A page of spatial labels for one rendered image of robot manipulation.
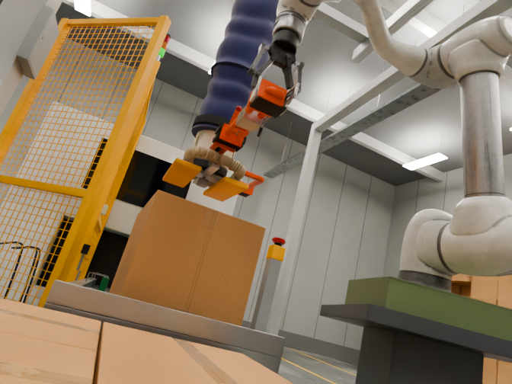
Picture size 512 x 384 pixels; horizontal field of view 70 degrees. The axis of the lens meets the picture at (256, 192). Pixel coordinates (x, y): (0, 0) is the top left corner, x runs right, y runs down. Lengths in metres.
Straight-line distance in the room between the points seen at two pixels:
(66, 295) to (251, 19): 1.29
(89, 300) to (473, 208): 1.07
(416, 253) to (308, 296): 10.49
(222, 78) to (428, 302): 1.12
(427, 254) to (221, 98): 0.96
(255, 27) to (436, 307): 1.28
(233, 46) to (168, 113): 9.43
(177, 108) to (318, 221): 5.57
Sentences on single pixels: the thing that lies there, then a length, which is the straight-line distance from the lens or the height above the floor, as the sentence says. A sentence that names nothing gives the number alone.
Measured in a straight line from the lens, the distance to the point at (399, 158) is 11.74.
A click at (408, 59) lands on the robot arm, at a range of 1.37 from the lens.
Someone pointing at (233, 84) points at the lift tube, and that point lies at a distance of 1.58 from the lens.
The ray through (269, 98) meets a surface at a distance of 0.97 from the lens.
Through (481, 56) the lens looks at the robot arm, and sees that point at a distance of 1.31.
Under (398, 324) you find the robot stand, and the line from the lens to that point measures 1.00.
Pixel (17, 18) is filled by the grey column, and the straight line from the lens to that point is 2.20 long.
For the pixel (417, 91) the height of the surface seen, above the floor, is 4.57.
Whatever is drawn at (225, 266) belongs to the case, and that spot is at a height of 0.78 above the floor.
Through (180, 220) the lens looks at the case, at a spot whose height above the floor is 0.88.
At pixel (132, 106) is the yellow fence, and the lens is 2.07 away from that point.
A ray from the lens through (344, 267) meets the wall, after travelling 12.41.
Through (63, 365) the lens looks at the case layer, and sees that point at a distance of 0.54.
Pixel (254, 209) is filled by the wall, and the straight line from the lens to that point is 11.00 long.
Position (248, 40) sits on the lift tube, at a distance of 1.69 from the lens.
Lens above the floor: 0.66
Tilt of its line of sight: 18 degrees up
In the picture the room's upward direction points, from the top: 15 degrees clockwise
